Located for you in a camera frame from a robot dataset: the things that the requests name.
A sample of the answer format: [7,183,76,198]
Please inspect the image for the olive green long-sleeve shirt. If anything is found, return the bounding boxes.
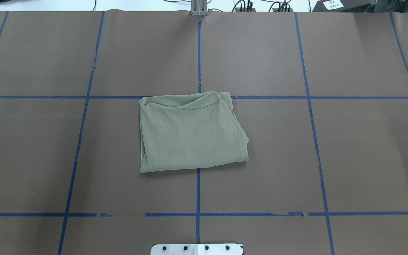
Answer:
[139,91,249,173]

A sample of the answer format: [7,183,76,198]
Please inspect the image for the black box with label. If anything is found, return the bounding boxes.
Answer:
[311,0,372,13]

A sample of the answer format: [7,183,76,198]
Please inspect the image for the aluminium frame post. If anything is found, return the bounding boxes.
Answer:
[190,0,208,17]

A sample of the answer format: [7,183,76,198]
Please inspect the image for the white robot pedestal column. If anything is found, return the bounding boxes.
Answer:
[150,243,244,255]

